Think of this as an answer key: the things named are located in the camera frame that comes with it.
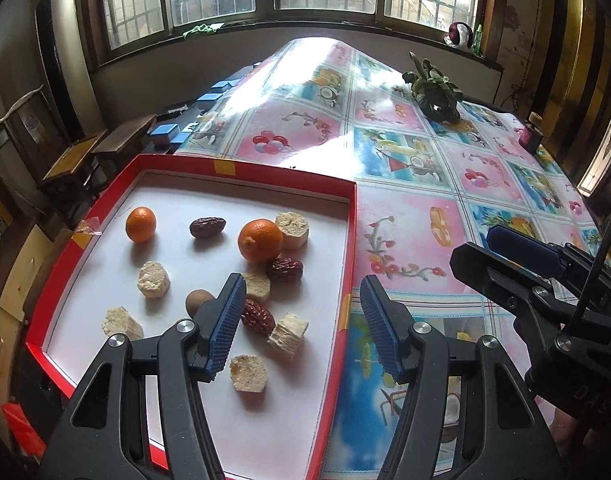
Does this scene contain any brown longan fruit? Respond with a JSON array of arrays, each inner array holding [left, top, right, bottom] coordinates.
[[267, 312, 309, 361], [185, 289, 214, 318]]

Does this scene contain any dark red jujube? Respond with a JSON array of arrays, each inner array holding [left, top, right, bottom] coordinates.
[[189, 217, 226, 240], [266, 257, 303, 283], [241, 299, 276, 338]]

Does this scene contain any beige cake chunk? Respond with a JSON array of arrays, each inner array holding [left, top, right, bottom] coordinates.
[[101, 307, 144, 341], [137, 261, 171, 299], [275, 211, 310, 250], [242, 268, 272, 304]]

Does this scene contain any beige hexagonal cake piece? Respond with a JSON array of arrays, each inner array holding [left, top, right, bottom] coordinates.
[[229, 354, 267, 393]]

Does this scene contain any large orange tangerine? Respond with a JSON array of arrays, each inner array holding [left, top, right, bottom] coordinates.
[[237, 219, 282, 264]]

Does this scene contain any small orange tangerine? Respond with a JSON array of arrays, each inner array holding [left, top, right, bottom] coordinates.
[[125, 206, 156, 243]]

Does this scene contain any red cardboard box tray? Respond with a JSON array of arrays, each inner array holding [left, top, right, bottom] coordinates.
[[26, 155, 357, 479]]

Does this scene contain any dark red jar with lid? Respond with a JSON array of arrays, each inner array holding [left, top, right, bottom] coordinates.
[[519, 112, 543, 155]]

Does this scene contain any dark green leafy vegetable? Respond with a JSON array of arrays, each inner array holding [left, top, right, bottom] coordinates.
[[402, 52, 464, 124]]

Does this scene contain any blue and white box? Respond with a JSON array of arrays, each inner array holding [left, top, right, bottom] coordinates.
[[196, 92, 223, 110], [148, 124, 179, 146]]

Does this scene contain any wooden stool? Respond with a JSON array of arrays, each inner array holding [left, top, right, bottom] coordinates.
[[92, 114, 156, 174]]

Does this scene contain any green bottle on sill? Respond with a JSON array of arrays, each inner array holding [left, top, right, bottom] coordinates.
[[471, 24, 483, 56]]

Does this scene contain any colourful fruit print tablecloth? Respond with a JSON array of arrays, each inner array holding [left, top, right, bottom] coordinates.
[[177, 36, 607, 480]]

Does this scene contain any wooden chair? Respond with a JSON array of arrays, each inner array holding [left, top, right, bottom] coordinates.
[[0, 87, 108, 214]]

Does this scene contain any red plastic bag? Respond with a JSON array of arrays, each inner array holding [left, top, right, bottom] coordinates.
[[2, 403, 46, 460]]

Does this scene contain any green cloth on sill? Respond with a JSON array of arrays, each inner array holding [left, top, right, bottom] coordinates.
[[183, 23, 224, 40]]

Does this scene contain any silver standing air conditioner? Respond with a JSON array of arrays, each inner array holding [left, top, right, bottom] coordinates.
[[32, 0, 106, 143]]

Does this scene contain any black flexible cable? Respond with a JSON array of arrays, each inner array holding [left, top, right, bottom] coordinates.
[[567, 194, 611, 336]]

